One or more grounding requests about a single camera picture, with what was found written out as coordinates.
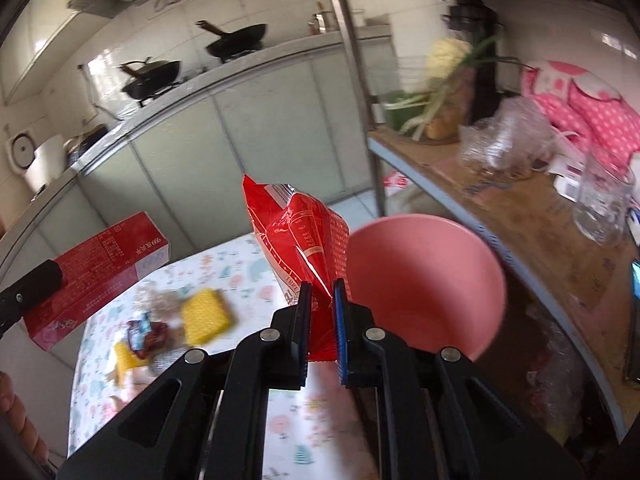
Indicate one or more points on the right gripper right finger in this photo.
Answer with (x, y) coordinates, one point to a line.
(438, 417)

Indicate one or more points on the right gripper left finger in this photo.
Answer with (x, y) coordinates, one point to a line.
(205, 416)

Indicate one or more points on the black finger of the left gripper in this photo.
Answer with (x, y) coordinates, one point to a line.
(38, 285)

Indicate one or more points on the red cardboard box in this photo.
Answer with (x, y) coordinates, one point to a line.
(94, 273)

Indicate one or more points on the yellow foam net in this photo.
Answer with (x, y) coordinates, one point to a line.
(205, 316)
(126, 360)

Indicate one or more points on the red snack bag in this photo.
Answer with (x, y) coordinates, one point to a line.
(304, 241)

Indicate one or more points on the grey kitchen cabinet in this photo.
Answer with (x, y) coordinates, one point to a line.
(287, 114)

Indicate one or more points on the person's left hand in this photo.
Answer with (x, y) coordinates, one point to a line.
(13, 407)

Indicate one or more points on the crumpled red blue wrapper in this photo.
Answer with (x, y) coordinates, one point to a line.
(145, 335)

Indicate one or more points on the white rice cooker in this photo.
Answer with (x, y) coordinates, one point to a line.
(38, 165)

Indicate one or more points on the plastic bags under shelf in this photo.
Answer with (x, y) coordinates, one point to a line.
(555, 379)

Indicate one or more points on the pink plastic bin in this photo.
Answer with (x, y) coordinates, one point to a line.
(429, 280)

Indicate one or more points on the metal shelf rack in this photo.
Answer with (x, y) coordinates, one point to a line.
(585, 287)

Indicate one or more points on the black wok left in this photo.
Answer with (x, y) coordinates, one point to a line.
(149, 79)

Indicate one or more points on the black wok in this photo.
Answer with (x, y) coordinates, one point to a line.
(149, 79)
(232, 45)

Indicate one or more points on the clear plastic bag on shelf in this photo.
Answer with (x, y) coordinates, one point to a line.
(504, 147)

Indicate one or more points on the glass mug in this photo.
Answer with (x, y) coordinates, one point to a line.
(603, 197)

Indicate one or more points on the vegetables in jar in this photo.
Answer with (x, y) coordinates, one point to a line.
(434, 98)

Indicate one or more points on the black wok right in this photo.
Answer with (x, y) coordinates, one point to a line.
(232, 45)

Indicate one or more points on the pink polka dot cloth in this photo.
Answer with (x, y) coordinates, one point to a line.
(585, 110)

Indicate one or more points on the black blender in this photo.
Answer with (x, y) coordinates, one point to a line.
(477, 24)

